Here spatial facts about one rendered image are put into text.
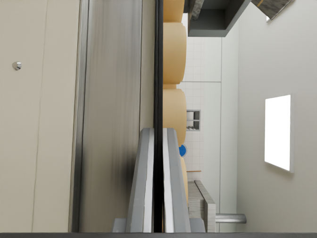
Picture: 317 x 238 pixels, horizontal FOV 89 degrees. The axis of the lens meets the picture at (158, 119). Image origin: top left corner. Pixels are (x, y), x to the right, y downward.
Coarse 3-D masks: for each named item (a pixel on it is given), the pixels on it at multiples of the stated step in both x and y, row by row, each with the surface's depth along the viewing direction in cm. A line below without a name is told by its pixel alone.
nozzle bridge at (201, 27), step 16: (192, 0) 58; (208, 0) 60; (224, 0) 59; (240, 0) 51; (192, 16) 61; (208, 16) 64; (224, 16) 64; (192, 32) 65; (208, 32) 65; (224, 32) 64
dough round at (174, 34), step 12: (168, 24) 12; (180, 24) 12; (168, 36) 12; (180, 36) 12; (168, 48) 12; (180, 48) 12; (168, 60) 12; (180, 60) 12; (168, 72) 13; (180, 72) 13; (168, 84) 15
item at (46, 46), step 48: (0, 0) 13; (48, 0) 14; (0, 48) 13; (48, 48) 13; (0, 96) 13; (48, 96) 13; (0, 144) 12; (48, 144) 13; (0, 192) 12; (48, 192) 12
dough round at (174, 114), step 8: (168, 96) 12; (176, 96) 12; (184, 96) 13; (168, 104) 12; (176, 104) 12; (184, 104) 12; (168, 112) 12; (176, 112) 12; (184, 112) 12; (168, 120) 12; (176, 120) 12; (184, 120) 12; (176, 128) 12; (184, 128) 12; (184, 136) 12
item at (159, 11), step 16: (160, 0) 10; (160, 16) 10; (160, 32) 10; (160, 48) 10; (160, 64) 10; (160, 80) 10; (160, 96) 10; (160, 112) 9; (160, 128) 9; (160, 144) 9; (160, 160) 9; (160, 176) 9; (160, 192) 9; (160, 208) 9; (160, 224) 9
